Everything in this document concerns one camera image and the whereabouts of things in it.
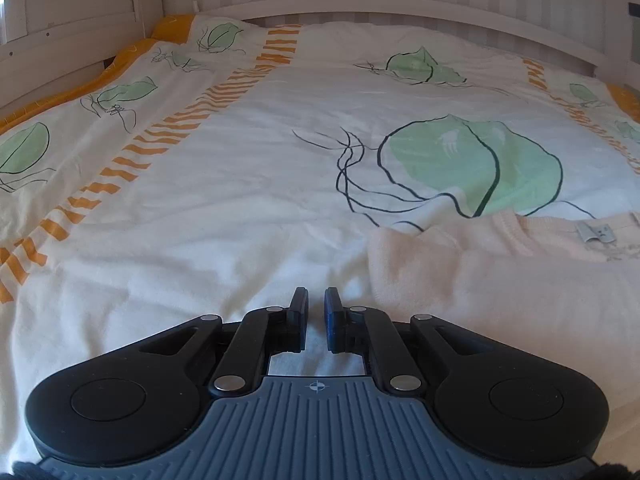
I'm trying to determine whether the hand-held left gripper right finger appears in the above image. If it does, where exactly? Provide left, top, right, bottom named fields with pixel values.
left=324, top=287, right=501, bottom=395

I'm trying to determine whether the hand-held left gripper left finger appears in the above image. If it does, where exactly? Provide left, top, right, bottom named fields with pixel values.
left=135, top=287, right=311, bottom=397

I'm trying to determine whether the beige knit sweater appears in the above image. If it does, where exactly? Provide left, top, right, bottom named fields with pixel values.
left=367, top=210, right=640, bottom=441

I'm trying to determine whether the leaf printed duvet cover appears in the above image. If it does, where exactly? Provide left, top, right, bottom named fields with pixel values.
left=0, top=12, right=640, bottom=461

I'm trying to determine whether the white wooden bed frame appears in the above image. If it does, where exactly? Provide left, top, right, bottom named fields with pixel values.
left=0, top=0, right=640, bottom=126

